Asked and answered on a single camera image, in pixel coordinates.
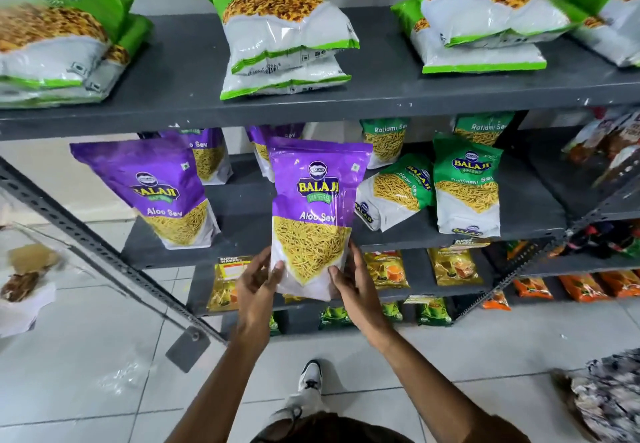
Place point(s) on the person's left hand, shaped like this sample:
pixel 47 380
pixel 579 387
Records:
pixel 254 295

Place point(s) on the person's right forearm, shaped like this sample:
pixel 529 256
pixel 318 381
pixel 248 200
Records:
pixel 435 392

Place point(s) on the clear plastic wrap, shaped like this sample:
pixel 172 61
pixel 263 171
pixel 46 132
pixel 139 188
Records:
pixel 122 375

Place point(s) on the person's right thumb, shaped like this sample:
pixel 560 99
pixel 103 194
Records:
pixel 337 277

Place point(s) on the brown food scraps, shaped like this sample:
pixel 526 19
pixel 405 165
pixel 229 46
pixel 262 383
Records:
pixel 27 270

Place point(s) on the person's left thumb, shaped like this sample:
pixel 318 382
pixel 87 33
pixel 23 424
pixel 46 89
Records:
pixel 278 273

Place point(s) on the small green tea packet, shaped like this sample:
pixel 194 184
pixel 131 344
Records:
pixel 432 312
pixel 274 326
pixel 335 317
pixel 392 311

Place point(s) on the pile of multicoloured packets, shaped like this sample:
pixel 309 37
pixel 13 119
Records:
pixel 612 240

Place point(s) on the row of lime white packets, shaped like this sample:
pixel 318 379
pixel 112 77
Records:
pixel 285 32

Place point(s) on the black white patterned cloth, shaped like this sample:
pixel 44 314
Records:
pixel 607 400

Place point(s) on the dark green snack packet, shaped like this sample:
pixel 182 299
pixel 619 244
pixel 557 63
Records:
pixel 467 192
pixel 395 192
pixel 482 127
pixel 385 140

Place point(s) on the yellow tea packet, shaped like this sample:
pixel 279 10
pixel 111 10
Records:
pixel 455 266
pixel 386 270
pixel 226 285
pixel 293 299

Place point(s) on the person's white shoe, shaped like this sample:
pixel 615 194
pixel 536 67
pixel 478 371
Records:
pixel 310 377

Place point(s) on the pile of red white packets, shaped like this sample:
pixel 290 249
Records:
pixel 607 142

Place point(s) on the person's left forearm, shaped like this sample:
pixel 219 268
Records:
pixel 220 387

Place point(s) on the person's dark shirt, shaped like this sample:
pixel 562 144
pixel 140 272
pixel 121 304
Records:
pixel 332 431

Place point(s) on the orange packet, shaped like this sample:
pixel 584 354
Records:
pixel 582 287
pixel 622 282
pixel 532 288
pixel 496 301

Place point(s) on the grey metal shelving rack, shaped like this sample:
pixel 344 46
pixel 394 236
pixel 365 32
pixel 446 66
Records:
pixel 380 90

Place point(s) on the white paper sheet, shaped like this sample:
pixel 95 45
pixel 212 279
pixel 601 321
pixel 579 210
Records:
pixel 25 312

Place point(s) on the grey slotted side rack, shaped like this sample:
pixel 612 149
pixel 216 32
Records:
pixel 622 206

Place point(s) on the person's right hand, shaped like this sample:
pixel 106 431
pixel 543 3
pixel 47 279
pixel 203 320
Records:
pixel 361 297

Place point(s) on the purple snack packet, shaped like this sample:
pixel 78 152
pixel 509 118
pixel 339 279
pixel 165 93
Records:
pixel 315 192
pixel 262 140
pixel 150 182
pixel 212 157

